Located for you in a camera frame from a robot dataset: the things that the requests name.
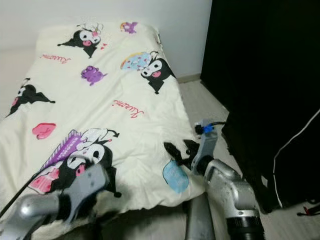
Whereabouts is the black cabinet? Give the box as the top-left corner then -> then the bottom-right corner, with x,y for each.
200,0 -> 320,213

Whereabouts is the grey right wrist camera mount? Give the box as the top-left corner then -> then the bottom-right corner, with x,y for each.
192,120 -> 223,173

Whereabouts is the black and red cable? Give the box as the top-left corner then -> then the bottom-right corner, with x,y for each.
297,205 -> 320,217

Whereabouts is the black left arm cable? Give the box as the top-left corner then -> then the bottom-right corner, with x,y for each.
0,167 -> 53,221

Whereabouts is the thin white cable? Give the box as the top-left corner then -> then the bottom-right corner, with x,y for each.
272,106 -> 320,210

